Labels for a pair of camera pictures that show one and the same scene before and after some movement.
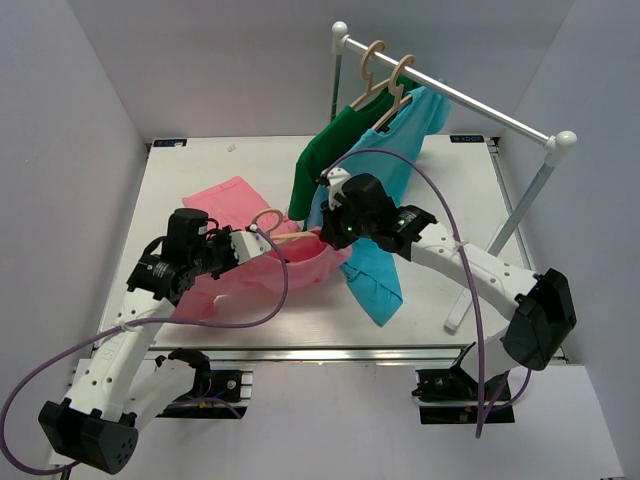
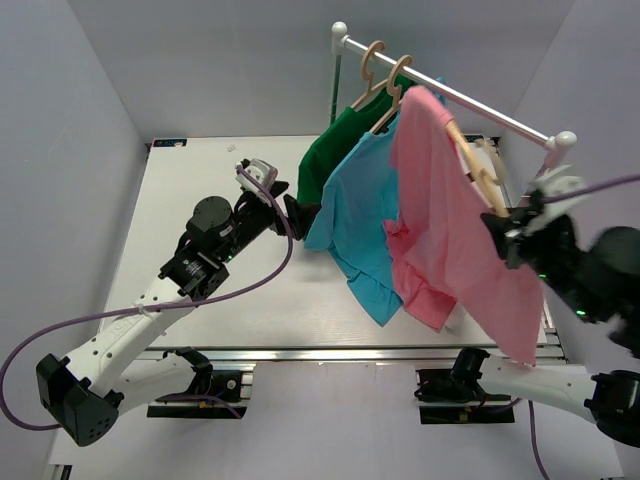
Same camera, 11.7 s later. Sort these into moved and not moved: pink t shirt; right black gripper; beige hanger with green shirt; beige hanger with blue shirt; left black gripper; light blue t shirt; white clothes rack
Moved: left black gripper; pink t shirt; right black gripper
Not moved: beige hanger with green shirt; light blue t shirt; white clothes rack; beige hanger with blue shirt
